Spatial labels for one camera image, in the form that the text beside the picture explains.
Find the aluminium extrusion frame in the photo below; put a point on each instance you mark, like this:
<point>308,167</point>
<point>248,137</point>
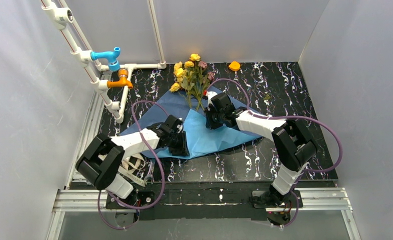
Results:
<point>217,186</point>

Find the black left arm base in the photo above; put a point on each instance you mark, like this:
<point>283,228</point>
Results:
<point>122,216</point>

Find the silver open-end wrench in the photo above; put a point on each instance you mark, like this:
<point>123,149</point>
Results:
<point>149,178</point>

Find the small fallen dry leaf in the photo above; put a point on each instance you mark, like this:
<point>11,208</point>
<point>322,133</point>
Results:
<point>267,97</point>

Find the blue wrapping paper sheet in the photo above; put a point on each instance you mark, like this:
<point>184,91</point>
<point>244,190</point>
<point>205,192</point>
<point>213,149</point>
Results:
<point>201,141</point>

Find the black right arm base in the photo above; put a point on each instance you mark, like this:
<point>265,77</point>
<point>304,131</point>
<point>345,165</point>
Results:
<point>278,207</point>

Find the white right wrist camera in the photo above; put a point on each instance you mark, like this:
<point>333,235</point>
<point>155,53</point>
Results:
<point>209,95</point>

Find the brown pink fake flower bunch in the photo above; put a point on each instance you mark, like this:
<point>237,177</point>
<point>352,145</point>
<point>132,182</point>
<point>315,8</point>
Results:
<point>203,79</point>

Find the blue plastic tap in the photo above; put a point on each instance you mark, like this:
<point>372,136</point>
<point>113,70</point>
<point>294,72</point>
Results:
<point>110,56</point>

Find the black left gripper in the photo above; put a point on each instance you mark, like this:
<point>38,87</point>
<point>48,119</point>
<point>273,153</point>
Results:
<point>179,143</point>

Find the cream printed ribbon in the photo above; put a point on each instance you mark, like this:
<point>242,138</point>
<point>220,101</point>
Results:
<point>130,166</point>

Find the orange plastic tap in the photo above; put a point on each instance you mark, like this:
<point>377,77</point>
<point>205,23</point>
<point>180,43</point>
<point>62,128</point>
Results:
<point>123,80</point>

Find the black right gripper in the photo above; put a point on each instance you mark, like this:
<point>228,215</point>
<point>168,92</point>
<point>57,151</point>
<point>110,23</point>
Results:
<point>211,116</point>

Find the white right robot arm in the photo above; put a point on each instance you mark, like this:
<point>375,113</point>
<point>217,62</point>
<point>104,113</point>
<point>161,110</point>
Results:
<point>293,141</point>

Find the orange plastic piece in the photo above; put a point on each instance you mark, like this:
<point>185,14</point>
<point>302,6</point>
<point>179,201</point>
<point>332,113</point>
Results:
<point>234,66</point>

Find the yellow fake flower bunch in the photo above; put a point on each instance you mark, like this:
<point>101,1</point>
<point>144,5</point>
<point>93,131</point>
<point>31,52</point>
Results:
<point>188,78</point>

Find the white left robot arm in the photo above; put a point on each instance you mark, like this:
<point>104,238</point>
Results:
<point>101,160</point>

